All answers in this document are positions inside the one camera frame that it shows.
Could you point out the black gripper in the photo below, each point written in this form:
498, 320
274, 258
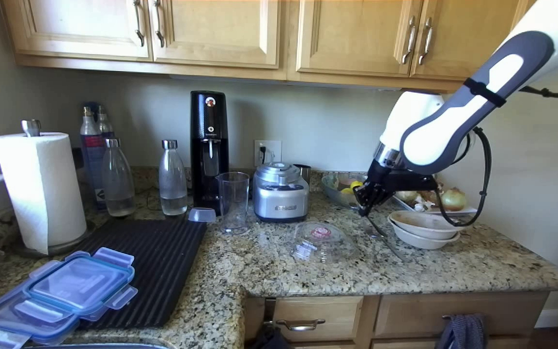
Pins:
382, 177

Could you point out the cream ceramic bowl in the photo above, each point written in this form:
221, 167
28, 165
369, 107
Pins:
425, 243
425, 225

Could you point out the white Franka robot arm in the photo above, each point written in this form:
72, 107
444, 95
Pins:
435, 128

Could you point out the glass fruit bowl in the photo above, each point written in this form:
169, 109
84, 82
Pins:
334, 190

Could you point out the yellow lemon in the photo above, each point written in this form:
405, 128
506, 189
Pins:
347, 192
355, 185

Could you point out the brown skinned onion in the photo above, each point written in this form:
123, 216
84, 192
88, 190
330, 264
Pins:
407, 196

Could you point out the clear plastic container pink label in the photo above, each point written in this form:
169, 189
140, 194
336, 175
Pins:
320, 233

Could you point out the large pale onion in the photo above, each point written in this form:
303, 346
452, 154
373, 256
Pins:
454, 198

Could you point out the silver white food chopper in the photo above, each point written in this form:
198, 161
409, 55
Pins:
280, 196

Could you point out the wood drawer base cabinet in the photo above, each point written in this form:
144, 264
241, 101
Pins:
407, 316

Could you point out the clear drinking glass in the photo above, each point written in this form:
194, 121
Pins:
233, 204

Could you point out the grey hanging towel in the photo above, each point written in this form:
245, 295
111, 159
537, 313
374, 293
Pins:
462, 332

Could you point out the small grey plastic cap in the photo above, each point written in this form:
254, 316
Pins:
202, 216

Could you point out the dark hanging cloth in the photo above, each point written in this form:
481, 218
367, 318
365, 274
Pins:
270, 340

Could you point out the black soda maker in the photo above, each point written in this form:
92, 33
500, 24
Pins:
210, 128

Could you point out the clear plastic bottle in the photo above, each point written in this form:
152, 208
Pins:
173, 181
119, 185

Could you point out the black ribbed drying mat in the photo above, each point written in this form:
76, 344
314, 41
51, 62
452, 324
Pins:
156, 264

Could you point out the dark capped bottle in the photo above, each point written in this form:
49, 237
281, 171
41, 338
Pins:
105, 126

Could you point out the dark blue bottle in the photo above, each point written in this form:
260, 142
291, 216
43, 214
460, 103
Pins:
90, 161

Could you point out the small blue latch food container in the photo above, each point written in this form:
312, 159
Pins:
82, 282

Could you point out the white paper towel roll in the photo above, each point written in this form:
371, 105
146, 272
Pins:
39, 187

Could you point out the metal paper towel holder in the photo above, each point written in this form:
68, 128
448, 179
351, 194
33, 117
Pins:
30, 126

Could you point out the large blue latch food container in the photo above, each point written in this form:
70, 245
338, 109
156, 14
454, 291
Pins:
8, 316

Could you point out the white wall outlet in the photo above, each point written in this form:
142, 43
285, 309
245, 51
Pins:
272, 150

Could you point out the light wood wall cabinet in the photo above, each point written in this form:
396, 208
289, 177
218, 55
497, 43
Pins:
227, 31

